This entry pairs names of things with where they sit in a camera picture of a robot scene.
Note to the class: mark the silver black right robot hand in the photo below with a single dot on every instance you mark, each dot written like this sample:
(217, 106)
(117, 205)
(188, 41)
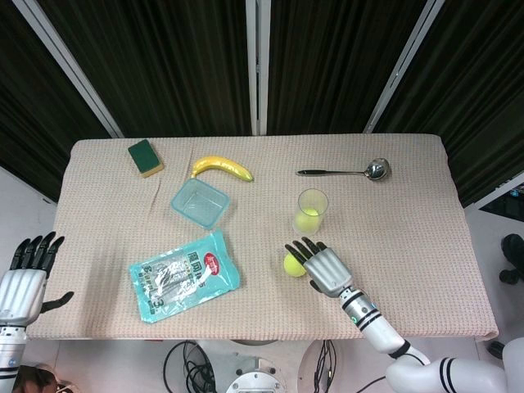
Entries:
(327, 270)

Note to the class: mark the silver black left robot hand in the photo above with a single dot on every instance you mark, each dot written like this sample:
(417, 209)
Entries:
(20, 290)

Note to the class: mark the yellow-green ball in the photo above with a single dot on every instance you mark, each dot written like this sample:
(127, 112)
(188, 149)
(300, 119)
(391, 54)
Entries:
(307, 222)
(291, 266)

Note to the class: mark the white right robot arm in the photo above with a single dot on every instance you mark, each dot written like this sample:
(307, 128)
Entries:
(385, 331)

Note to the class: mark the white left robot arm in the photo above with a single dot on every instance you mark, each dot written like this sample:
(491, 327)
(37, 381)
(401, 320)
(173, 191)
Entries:
(10, 352)

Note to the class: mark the white silver robot base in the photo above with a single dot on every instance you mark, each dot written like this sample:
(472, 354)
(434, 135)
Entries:
(254, 374)

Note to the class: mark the clear plastic cup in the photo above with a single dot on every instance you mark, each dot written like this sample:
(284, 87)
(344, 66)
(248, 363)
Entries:
(313, 200)

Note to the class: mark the beige waffle tablecloth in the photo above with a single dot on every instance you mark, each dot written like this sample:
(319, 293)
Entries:
(262, 294)

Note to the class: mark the clear box with teal lid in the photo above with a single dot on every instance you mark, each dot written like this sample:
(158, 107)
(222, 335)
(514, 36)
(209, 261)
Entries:
(200, 203)

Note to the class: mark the teal cleaning cloth package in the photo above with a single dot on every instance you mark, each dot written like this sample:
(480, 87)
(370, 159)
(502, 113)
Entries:
(180, 278)

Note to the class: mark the yellow banana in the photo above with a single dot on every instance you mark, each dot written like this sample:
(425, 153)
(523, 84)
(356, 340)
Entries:
(221, 164)

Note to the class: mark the green and yellow sponge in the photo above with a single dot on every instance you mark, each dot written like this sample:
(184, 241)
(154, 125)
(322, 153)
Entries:
(144, 157)

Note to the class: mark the black pleated curtain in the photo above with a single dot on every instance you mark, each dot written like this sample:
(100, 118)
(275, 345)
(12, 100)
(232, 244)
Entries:
(172, 61)

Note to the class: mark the white slanted frame post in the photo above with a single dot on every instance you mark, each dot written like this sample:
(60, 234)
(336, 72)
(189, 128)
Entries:
(403, 67)
(69, 69)

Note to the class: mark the white upright frame post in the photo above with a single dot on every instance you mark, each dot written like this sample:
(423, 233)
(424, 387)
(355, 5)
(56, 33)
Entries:
(257, 65)

